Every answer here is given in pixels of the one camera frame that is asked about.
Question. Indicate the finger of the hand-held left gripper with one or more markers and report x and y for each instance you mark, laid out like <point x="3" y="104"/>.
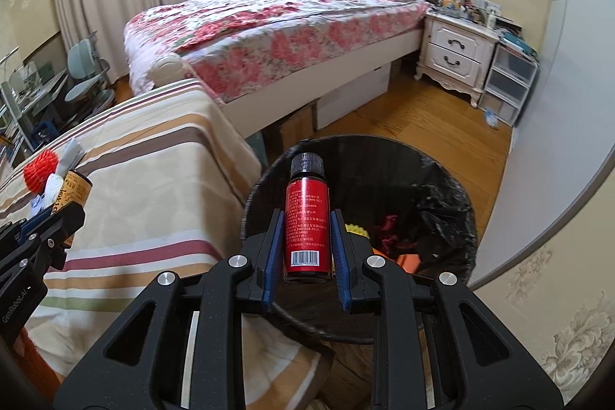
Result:
<point x="62" y="222"/>
<point x="31" y="221"/>

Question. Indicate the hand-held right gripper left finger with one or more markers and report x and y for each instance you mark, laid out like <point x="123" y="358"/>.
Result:
<point x="273" y="258"/>

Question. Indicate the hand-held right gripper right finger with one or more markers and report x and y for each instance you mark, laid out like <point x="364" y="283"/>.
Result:
<point x="340" y="258"/>

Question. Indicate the amber bottle with black cap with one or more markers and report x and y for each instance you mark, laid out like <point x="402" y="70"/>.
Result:
<point x="77" y="191"/>

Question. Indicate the red bottle with black cap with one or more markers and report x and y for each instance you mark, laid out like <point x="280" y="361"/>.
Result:
<point x="307" y="222"/>

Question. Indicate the dark red wrapper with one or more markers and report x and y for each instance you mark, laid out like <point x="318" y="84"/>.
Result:
<point x="391" y="232"/>

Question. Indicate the orange packet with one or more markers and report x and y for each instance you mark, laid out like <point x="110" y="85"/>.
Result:
<point x="406" y="261"/>

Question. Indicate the black lined trash bin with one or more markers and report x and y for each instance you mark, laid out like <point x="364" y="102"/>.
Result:
<point x="432" y="198"/>

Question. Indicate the yellow foam net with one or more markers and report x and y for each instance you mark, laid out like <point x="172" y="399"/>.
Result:
<point x="356" y="231"/>

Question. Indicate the white crumpled tissue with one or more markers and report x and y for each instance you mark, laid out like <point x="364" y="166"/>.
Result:
<point x="53" y="186"/>

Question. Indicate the red foam fruit net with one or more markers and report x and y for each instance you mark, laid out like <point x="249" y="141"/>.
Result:
<point x="41" y="170"/>

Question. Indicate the blue bag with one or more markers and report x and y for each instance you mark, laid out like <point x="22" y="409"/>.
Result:
<point x="44" y="134"/>

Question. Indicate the striped tablecloth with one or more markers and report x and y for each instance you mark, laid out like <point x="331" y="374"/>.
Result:
<point x="144" y="179"/>

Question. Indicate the study desk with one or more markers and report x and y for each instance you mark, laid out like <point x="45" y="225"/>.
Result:
<point x="33" y="98"/>

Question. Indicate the brown cardboard box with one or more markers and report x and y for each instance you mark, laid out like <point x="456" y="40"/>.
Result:
<point x="293" y="126"/>

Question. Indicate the pale blue desk chair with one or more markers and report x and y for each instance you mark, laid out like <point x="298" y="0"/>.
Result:
<point x="84" y="69"/>

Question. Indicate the white cardboard box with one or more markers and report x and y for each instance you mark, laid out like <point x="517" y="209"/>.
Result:
<point x="353" y="95"/>

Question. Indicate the cream chair back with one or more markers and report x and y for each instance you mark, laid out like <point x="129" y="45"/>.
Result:
<point x="168" y="69"/>

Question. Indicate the floral bedspread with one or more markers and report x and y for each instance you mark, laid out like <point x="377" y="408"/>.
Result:
<point x="264" y="21"/>

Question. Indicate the white nightstand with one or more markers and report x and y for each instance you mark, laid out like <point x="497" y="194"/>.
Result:
<point x="454" y="49"/>

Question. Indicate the plastic drawer unit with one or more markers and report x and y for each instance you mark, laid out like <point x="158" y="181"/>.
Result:
<point x="509" y="83"/>

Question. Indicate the white wardrobe door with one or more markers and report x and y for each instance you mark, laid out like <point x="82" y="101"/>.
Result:
<point x="567" y="102"/>

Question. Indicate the nightstand clutter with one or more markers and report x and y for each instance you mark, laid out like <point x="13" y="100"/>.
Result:
<point x="475" y="11"/>

